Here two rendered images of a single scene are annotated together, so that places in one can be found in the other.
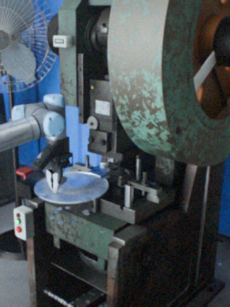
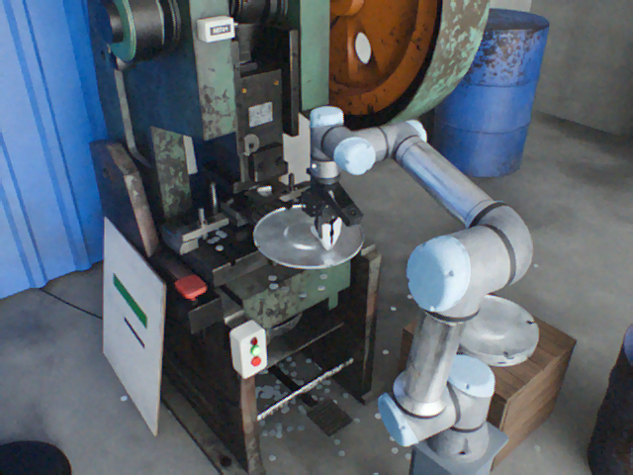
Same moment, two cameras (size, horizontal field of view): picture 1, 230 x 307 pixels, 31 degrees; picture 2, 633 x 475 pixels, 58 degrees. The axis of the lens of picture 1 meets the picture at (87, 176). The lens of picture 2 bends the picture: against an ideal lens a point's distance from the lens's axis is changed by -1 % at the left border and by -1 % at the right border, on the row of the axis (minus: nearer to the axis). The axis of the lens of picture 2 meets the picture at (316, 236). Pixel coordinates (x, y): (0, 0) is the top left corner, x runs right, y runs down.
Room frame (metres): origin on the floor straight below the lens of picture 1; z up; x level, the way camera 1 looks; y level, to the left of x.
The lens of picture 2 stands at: (1.33, 1.34, 1.61)
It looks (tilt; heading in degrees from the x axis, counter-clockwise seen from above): 33 degrees down; 278
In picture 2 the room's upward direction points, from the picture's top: straight up
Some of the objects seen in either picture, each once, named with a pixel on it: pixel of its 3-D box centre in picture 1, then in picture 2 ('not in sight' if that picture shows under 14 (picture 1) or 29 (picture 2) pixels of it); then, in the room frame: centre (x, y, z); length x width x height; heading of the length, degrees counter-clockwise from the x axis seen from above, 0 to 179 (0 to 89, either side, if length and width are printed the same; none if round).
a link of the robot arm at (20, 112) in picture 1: (31, 116); (355, 148); (1.40, 0.19, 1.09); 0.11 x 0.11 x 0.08; 35
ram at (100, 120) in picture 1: (109, 112); (251, 119); (1.69, -0.09, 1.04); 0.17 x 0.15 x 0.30; 138
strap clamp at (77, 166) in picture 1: (85, 165); (200, 224); (1.84, 0.01, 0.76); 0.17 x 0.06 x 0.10; 48
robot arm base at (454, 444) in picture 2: not in sight; (458, 423); (1.11, 0.39, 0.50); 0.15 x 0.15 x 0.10
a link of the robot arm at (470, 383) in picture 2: not in sight; (463, 389); (1.12, 0.40, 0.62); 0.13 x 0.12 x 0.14; 35
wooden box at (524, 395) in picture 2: not in sight; (480, 372); (0.96, -0.10, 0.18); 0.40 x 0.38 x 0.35; 138
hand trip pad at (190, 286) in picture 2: (25, 177); (192, 296); (1.78, 0.28, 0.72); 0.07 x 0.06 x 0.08; 138
